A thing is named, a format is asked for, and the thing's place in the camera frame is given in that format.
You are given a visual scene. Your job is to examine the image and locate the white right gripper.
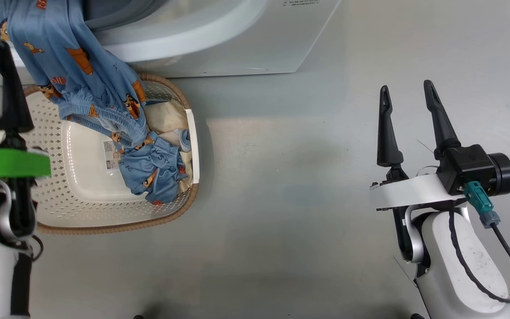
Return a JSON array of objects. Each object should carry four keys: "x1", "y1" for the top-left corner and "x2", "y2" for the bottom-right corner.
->
[{"x1": 370, "y1": 80, "x2": 470, "y2": 262}]

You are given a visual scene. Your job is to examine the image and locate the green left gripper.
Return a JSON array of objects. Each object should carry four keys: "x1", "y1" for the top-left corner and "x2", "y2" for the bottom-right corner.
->
[{"x1": 0, "y1": 41, "x2": 52, "y2": 243}]

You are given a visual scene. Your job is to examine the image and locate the blue bear print pajama pants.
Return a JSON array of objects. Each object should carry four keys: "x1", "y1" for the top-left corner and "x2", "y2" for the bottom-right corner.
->
[{"x1": 0, "y1": 0, "x2": 149, "y2": 149}]

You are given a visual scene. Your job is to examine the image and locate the cream cloth garment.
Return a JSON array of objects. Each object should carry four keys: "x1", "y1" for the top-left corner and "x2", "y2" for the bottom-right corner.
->
[{"x1": 142, "y1": 98, "x2": 194, "y2": 195}]

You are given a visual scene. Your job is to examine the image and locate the blue bear print pajama top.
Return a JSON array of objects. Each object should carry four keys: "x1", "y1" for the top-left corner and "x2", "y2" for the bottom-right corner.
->
[{"x1": 118, "y1": 129, "x2": 192, "y2": 205}]

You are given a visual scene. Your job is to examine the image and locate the cream perforated laundry basket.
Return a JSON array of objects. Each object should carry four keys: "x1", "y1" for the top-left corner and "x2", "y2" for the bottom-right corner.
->
[{"x1": 21, "y1": 73, "x2": 200, "y2": 235}]

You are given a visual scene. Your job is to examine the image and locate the basket product label sticker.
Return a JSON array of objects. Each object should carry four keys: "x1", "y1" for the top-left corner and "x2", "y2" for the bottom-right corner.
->
[{"x1": 102, "y1": 140, "x2": 125, "y2": 170}]

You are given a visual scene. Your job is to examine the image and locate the white washing machine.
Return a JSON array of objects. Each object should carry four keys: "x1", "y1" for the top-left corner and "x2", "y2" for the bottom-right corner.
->
[{"x1": 0, "y1": 0, "x2": 342, "y2": 87}]

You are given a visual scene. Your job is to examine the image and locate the right camera cable teal plug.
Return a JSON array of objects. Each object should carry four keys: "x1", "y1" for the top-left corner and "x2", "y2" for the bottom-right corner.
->
[{"x1": 463, "y1": 181, "x2": 510, "y2": 291}]

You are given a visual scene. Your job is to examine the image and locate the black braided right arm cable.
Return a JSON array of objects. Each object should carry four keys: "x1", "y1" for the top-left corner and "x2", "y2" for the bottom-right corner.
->
[{"x1": 448, "y1": 208, "x2": 510, "y2": 306}]

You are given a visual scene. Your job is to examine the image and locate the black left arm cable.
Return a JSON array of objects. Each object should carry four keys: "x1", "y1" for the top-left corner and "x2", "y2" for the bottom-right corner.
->
[{"x1": 11, "y1": 234, "x2": 44, "y2": 318}]

